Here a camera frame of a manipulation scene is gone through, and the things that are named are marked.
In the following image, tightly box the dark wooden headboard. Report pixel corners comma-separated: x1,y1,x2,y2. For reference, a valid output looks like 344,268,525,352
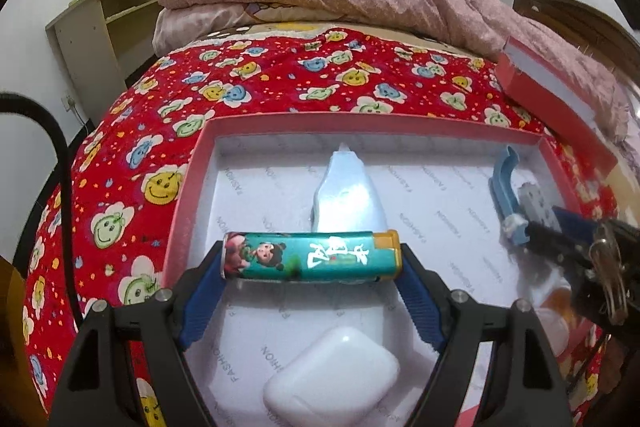
512,0,640,98

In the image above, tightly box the beige bookshelf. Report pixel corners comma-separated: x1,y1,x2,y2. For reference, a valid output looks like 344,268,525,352
46,0,176,118

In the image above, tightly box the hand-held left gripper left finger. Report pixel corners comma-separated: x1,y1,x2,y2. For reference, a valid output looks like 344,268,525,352
47,239,236,427

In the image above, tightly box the red cardboard box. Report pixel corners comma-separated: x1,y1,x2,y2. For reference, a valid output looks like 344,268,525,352
160,109,618,427

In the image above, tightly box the brown wooden cabinet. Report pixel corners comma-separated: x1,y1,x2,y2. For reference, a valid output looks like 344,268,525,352
0,254,48,427

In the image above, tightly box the white earbuds case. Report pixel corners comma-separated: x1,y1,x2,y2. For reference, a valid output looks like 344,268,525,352
262,326,401,427

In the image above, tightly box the blue curved plastic piece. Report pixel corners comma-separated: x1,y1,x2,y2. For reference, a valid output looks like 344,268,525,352
489,146,533,248

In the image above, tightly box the green cartoon lighter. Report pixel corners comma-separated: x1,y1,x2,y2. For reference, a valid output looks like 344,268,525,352
221,229,403,284

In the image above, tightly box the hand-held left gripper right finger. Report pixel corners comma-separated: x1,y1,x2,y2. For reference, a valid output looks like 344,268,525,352
394,243,575,427

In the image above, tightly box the grey plastic plate with holes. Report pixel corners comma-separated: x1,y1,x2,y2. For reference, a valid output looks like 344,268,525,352
517,182,563,233

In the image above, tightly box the red smiley printed blanket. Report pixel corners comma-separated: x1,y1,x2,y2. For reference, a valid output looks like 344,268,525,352
22,24,636,427

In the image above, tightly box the silver carabiner keyring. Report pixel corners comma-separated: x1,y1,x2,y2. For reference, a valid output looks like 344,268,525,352
587,224,631,325

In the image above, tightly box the red cardboard box lid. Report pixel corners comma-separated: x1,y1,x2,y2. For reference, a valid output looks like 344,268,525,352
495,34,620,172

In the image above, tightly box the light blue plastic piece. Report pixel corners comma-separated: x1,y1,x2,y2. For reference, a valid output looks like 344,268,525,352
311,144,390,240

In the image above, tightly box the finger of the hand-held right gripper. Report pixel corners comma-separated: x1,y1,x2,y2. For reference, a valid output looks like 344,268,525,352
525,219,596,269
551,205,599,242

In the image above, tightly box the white orange label pill bottle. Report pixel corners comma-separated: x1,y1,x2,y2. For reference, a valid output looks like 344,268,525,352
535,284,581,360

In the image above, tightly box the black cable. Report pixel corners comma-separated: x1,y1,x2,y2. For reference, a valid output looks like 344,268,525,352
0,92,85,323

